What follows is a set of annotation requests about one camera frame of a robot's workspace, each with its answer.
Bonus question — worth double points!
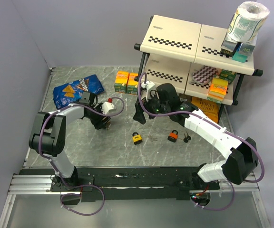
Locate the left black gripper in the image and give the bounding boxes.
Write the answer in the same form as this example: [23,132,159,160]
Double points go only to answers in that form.
[87,103,111,129]

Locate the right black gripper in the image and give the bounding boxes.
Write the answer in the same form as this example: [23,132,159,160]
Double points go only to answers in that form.
[133,89,170,124]

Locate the orange padlock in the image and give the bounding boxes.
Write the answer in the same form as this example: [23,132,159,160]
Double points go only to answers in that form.
[167,130,178,143]

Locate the black-headed keys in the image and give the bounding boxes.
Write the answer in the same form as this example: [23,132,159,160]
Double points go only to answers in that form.
[183,131,191,143]

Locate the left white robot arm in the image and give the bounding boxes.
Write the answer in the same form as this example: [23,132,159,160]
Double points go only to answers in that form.
[29,92,116,191]

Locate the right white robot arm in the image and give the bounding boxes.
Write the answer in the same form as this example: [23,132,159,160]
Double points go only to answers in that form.
[133,81,263,189]

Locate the right orange green box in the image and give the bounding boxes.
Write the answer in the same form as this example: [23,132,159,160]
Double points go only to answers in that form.
[127,73,138,95]

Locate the orange green box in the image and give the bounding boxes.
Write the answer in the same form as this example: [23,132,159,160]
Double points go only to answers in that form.
[114,71,129,94]
[127,73,138,95]

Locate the left orange green box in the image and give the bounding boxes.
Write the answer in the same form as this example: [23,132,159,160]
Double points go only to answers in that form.
[114,71,129,94]

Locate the blue Doritos bag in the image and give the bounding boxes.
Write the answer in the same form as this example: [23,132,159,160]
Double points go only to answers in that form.
[53,75,105,109]

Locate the orange Honey Dijon bag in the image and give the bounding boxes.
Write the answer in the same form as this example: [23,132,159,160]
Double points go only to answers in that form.
[191,97,221,123]

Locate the patterned oven mitt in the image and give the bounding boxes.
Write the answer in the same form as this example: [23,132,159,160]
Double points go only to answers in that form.
[189,66,218,85]

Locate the beige tiered shelf rack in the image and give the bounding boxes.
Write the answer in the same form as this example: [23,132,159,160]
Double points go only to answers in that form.
[134,15,263,105]

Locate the orange yellow sponge pack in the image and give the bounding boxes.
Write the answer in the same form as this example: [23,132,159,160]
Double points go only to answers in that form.
[207,77,228,103]

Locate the green box on shelf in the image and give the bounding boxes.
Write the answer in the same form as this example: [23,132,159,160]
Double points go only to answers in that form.
[219,69,237,84]

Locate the toilet paper roll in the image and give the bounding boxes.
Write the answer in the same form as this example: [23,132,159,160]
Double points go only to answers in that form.
[227,1,270,43]

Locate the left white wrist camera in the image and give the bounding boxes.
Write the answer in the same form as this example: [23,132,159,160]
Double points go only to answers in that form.
[101,98,117,114]

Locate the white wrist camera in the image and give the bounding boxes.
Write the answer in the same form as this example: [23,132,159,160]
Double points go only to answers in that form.
[141,80,156,102]
[101,98,117,114]

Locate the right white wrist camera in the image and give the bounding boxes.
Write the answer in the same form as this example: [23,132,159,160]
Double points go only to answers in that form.
[141,80,156,102]

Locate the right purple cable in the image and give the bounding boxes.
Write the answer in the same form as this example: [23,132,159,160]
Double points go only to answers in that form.
[137,72,265,211]

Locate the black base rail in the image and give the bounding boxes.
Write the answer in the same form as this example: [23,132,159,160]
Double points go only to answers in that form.
[50,166,220,206]

